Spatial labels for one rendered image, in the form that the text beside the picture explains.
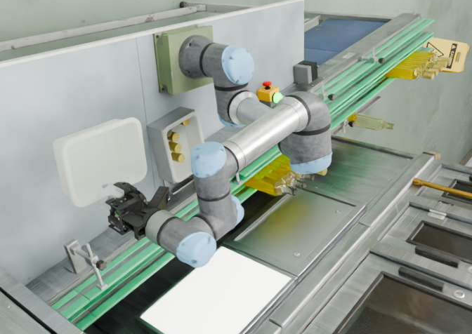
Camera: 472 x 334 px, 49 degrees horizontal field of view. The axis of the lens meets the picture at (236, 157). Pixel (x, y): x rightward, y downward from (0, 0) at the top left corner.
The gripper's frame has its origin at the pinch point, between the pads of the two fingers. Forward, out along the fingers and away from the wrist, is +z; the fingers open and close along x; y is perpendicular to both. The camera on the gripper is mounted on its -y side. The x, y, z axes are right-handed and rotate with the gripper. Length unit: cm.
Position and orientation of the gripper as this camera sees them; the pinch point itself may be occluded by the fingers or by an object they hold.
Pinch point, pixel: (109, 188)
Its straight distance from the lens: 132.8
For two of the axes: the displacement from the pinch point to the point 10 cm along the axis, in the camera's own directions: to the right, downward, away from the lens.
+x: -0.2, 8.7, 4.9
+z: -7.6, -3.3, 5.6
